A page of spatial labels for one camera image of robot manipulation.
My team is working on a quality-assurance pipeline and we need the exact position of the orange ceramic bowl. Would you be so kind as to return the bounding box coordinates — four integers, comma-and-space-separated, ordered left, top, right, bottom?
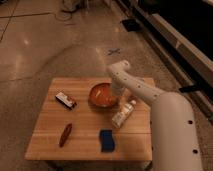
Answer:
88, 83, 118, 107

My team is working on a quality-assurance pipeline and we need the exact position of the blue sponge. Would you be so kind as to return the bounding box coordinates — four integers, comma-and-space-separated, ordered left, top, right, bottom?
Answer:
99, 130, 115, 152

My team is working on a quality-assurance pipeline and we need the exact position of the long white wall bench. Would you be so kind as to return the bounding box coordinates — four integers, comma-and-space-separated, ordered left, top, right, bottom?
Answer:
116, 0, 213, 120

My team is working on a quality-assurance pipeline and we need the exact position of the clear plastic bottle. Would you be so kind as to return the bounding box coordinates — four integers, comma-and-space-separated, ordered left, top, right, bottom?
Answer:
112, 100, 137, 128

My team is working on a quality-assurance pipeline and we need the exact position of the black floor mat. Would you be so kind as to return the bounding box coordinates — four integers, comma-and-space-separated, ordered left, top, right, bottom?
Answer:
121, 19, 141, 32

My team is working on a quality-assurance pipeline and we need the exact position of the wooden table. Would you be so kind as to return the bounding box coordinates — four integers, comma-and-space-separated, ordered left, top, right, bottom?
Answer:
25, 77, 152, 162

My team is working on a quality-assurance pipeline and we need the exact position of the small red white box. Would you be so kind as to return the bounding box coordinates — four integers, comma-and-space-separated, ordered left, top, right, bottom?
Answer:
55, 92, 77, 109

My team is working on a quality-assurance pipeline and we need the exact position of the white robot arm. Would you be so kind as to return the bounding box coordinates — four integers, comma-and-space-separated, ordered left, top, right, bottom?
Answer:
107, 60, 203, 171

